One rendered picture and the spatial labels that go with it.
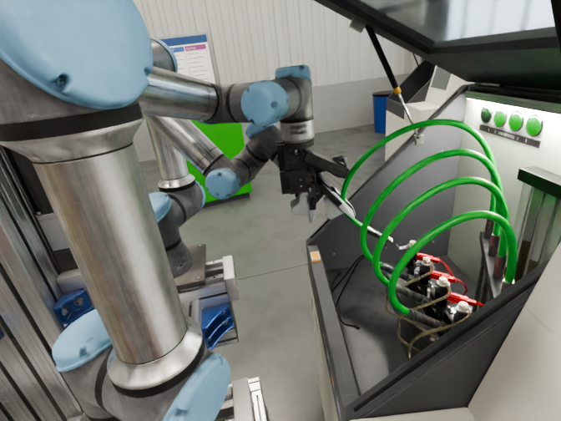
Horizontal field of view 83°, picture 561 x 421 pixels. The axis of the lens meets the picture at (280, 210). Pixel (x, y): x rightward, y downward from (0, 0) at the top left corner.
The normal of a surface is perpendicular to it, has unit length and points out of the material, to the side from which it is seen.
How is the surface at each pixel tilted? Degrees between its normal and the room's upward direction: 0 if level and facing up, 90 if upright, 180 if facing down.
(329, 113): 90
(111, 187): 90
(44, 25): 82
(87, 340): 8
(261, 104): 89
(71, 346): 8
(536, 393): 76
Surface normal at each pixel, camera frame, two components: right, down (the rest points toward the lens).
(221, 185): -0.32, 0.44
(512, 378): -0.99, -0.10
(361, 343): -0.11, -0.90
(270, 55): 0.20, 0.40
